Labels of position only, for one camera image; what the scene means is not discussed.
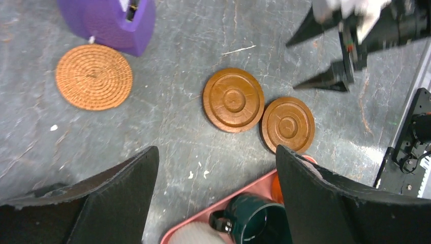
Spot pink plastic tray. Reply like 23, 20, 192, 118
161, 170, 292, 243

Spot brown wooden coaster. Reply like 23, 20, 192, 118
261, 97, 316, 154
202, 68, 265, 133

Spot purple metronome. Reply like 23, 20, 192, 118
57, 1, 156, 57

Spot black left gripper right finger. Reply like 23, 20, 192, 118
276, 145, 430, 243

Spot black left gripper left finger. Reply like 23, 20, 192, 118
1, 146, 159, 243

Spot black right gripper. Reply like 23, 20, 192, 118
286, 1, 430, 92

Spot woven rattan coaster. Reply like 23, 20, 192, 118
55, 44, 133, 111

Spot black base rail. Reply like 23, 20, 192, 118
374, 88, 430, 198

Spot white ribbed black-rimmed mug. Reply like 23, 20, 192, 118
168, 222, 226, 244

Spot dark green mug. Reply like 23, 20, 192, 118
208, 193, 293, 243

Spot orange mug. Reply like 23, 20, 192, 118
271, 173, 284, 204

